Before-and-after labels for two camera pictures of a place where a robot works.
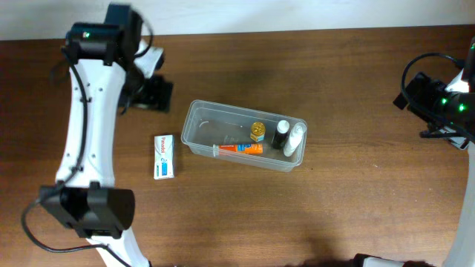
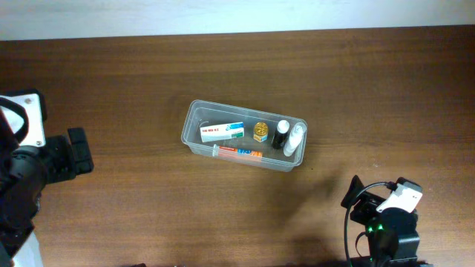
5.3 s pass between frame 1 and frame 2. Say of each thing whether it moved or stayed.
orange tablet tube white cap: moved
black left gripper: moved
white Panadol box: moved
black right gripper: moved
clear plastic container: stayed
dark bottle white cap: stayed
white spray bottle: stayed
